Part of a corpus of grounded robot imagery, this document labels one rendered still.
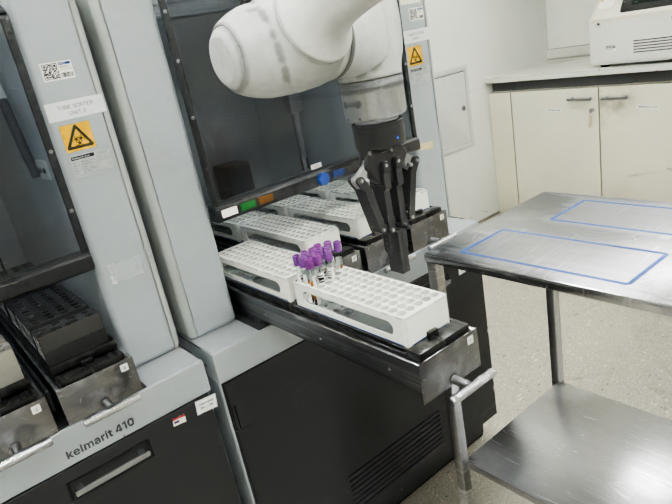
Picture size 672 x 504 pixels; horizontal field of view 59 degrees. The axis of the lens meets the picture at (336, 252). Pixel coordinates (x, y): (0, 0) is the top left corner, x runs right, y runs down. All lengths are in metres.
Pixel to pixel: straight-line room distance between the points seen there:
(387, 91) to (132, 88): 0.53
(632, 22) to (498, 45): 0.84
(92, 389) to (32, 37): 0.60
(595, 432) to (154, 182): 1.16
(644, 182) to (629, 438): 1.90
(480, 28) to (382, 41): 2.82
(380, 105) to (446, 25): 2.59
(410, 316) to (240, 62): 0.45
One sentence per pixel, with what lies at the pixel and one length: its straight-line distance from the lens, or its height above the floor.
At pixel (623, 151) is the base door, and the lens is 3.30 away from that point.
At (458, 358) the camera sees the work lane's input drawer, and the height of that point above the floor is 0.78.
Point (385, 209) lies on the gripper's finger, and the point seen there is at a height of 1.02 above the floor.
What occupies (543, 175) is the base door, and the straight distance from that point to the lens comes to 3.56.
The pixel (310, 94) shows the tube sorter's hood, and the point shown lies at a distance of 1.36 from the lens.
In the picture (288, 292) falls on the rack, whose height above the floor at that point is 0.84.
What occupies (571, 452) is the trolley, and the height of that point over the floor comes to 0.28.
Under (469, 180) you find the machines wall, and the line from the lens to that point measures 3.56.
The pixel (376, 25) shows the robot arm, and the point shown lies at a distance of 0.81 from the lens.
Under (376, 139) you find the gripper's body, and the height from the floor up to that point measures 1.13.
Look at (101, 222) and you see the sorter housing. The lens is 1.17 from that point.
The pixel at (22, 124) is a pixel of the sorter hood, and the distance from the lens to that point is 1.12.
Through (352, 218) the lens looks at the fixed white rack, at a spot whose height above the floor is 0.87.
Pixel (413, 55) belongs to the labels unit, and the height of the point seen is 1.19.
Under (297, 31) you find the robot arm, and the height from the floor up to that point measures 1.29.
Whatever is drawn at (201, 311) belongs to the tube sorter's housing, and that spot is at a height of 0.79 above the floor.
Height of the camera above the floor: 1.27
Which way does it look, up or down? 20 degrees down
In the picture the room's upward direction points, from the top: 11 degrees counter-clockwise
